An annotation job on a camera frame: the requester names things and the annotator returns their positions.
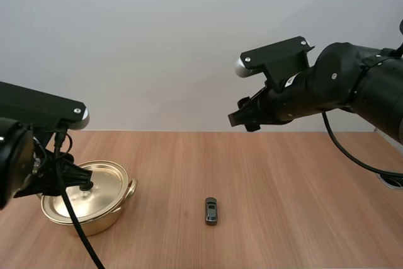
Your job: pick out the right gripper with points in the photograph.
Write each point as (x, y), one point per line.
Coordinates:
(272, 106)

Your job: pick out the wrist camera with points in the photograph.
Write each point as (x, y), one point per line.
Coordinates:
(274, 56)
(37, 105)

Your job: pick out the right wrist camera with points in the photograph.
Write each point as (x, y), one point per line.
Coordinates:
(274, 56)

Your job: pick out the gold lid with black knob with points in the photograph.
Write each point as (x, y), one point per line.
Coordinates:
(94, 193)

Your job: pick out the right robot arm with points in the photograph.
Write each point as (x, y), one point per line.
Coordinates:
(355, 83)

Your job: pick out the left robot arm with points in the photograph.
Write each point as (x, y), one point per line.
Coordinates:
(12, 158)

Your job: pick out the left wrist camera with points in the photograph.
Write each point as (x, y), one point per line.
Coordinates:
(37, 105)

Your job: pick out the small grey toy car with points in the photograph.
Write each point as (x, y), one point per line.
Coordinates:
(211, 211)

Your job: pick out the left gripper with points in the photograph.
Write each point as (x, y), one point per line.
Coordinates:
(50, 174)

